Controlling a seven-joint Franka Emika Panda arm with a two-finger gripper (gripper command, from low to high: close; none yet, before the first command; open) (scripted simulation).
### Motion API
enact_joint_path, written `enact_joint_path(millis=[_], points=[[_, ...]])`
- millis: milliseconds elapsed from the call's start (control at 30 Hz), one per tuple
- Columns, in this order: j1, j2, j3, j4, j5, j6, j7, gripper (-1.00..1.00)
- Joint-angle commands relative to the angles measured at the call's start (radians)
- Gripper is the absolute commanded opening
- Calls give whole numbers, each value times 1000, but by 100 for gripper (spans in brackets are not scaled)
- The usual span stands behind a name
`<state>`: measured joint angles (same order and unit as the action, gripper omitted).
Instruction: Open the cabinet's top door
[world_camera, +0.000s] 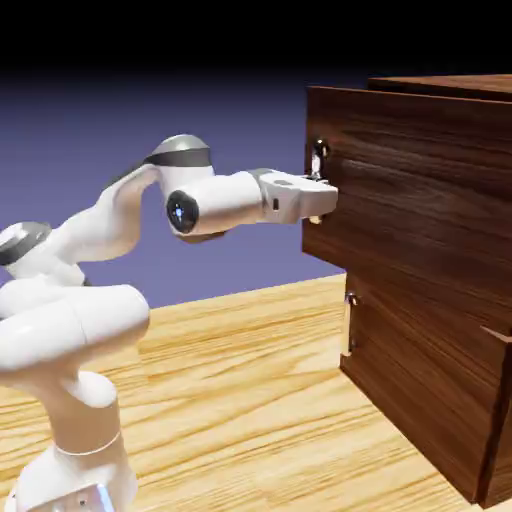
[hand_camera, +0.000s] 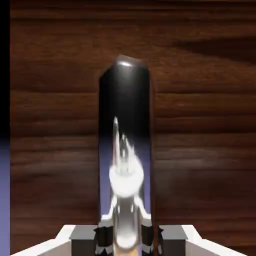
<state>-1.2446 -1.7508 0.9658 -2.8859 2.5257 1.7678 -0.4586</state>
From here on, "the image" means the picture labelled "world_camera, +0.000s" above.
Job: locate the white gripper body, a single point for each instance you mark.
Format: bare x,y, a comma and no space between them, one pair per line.
318,198

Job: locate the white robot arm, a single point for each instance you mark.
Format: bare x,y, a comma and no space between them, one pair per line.
224,200

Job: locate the large dark wood cabinet door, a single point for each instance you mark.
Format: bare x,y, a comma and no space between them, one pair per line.
408,192

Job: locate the dark wood cabinet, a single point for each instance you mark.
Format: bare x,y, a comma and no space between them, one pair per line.
460,86

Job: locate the small dark wood cabinet door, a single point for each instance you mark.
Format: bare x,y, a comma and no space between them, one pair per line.
420,380

